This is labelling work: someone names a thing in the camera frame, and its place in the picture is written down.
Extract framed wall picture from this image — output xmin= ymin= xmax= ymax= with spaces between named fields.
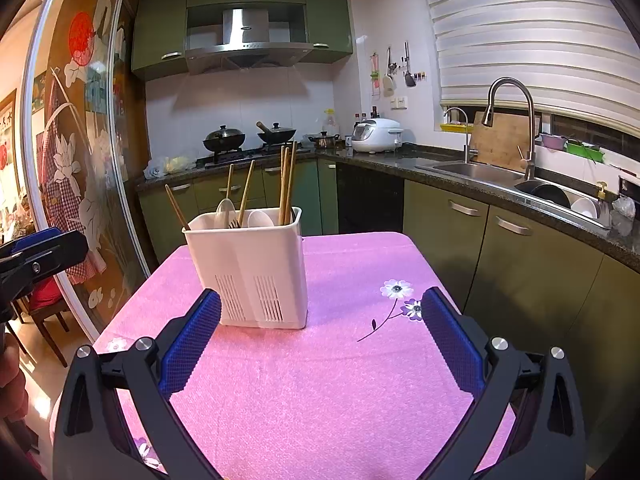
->
xmin=0 ymin=89 xmax=18 ymax=211

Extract tall steel faucet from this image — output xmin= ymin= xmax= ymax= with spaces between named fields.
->
xmin=482 ymin=77 xmax=537 ymax=181

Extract pink floral tablecloth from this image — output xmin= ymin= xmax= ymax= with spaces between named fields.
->
xmin=50 ymin=232 xmax=518 ymax=480

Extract wall hook rail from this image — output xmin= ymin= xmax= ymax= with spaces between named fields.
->
xmin=387 ymin=62 xmax=427 ymax=83

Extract small steel faucet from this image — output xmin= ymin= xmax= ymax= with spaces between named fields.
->
xmin=442 ymin=107 xmax=478 ymax=163

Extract white window blind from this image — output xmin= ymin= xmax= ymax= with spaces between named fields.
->
xmin=417 ymin=0 xmax=640 ymax=133

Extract black gas stove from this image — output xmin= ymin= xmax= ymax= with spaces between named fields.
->
xmin=196 ymin=144 xmax=313 ymax=166

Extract black built-in dishwasher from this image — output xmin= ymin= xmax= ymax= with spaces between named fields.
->
xmin=336 ymin=162 xmax=406 ymax=235

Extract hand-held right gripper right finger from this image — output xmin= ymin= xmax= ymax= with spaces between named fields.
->
xmin=420 ymin=287 xmax=588 ymax=480

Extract wooden-handled wok with lid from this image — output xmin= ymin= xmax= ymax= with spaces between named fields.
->
xmin=256 ymin=121 xmax=297 ymax=147

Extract white plastic utensil holder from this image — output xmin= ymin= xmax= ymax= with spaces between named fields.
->
xmin=181 ymin=206 xmax=308 ymax=330

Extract wooden cutting board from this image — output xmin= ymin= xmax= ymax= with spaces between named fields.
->
xmin=469 ymin=111 xmax=543 ymax=173

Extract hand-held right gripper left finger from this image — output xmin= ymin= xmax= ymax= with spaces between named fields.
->
xmin=52 ymin=287 xmax=223 ymax=480

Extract hanging kitchen utensils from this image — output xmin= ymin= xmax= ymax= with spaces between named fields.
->
xmin=383 ymin=47 xmax=397 ymax=98

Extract green sink base cabinets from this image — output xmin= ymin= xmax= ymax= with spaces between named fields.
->
xmin=402 ymin=180 xmax=640 ymax=461

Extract flower-patterned glass sliding door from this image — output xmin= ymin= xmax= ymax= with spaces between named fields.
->
xmin=22 ymin=0 xmax=153 ymax=343

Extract steel kitchen sink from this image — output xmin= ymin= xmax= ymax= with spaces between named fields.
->
xmin=415 ymin=159 xmax=613 ymax=231

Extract black hanging spatula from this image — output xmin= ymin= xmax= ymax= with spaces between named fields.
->
xmin=402 ymin=41 xmax=417 ymax=88

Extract white bowl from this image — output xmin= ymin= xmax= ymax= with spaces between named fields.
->
xmin=570 ymin=197 xmax=601 ymax=220

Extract green planter box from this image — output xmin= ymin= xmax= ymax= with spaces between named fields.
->
xmin=565 ymin=140 xmax=605 ymax=163

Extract wooden chair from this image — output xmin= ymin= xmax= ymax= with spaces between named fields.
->
xmin=12 ymin=277 xmax=71 ymax=367

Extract white rice cooker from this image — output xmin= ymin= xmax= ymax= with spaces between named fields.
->
xmin=351 ymin=118 xmax=405 ymax=155

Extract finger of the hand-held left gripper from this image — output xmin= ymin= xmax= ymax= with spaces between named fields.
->
xmin=0 ymin=226 xmax=63 ymax=262
xmin=0 ymin=230 xmax=90 ymax=288

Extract red round paper cutout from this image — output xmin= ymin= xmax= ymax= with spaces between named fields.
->
xmin=69 ymin=12 xmax=97 ymax=66

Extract small steel pot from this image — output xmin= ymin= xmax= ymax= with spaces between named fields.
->
xmin=308 ymin=131 xmax=341 ymax=150

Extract black pan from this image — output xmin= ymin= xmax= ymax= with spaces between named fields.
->
xmin=527 ymin=183 xmax=571 ymax=209

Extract dark stone countertop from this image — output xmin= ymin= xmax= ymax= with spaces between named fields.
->
xmin=136 ymin=145 xmax=640 ymax=273

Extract clear plastic spoon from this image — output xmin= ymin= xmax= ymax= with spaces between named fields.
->
xmin=214 ymin=198 xmax=237 ymax=229

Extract steel range hood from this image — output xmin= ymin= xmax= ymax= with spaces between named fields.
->
xmin=185 ymin=4 xmax=313 ymax=73

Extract black wok with lid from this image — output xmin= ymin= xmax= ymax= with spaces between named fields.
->
xmin=202 ymin=124 xmax=247 ymax=153

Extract soap dispenser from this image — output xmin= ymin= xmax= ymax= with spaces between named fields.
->
xmin=595 ymin=181 xmax=612 ymax=228

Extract crumpled clear plastic bag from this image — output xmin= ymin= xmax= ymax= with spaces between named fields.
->
xmin=611 ymin=195 xmax=638 ymax=238

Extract green stove base cabinets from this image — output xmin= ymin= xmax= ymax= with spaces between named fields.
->
xmin=137 ymin=159 xmax=338 ymax=266

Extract person's left hand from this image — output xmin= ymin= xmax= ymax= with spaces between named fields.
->
xmin=0 ymin=327 xmax=30 ymax=423

